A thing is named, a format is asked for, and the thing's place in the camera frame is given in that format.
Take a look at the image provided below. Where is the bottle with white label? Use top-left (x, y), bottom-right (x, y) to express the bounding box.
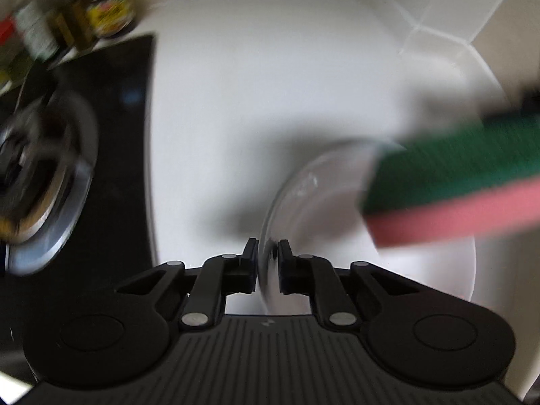
top-left (16, 0), bottom-right (60, 60)

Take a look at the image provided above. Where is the red box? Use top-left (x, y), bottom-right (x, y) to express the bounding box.
top-left (0, 16), bottom-right (18, 52)

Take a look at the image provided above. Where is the black glass cooktop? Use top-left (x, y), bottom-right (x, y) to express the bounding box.
top-left (0, 34), bottom-right (159, 384)

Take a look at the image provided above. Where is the pink and green sponge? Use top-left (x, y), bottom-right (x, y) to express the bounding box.
top-left (362, 117), bottom-right (540, 248)

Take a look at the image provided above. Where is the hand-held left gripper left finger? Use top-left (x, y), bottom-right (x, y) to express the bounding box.
top-left (115, 238), bottom-right (259, 332)

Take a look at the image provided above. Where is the steel gas burner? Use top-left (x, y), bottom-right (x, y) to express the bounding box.
top-left (0, 92), bottom-right (100, 278)

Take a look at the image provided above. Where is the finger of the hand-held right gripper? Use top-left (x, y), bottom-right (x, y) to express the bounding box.
top-left (483, 86), bottom-right (540, 125)

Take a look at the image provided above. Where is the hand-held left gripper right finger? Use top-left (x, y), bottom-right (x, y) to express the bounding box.
top-left (277, 239), bottom-right (423, 330)

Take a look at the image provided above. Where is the dark jar with yellow label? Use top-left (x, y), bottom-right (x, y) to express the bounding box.
top-left (77, 0), bottom-right (136, 39)

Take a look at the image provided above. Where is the white bowl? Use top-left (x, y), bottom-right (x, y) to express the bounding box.
top-left (257, 137), bottom-right (478, 315)

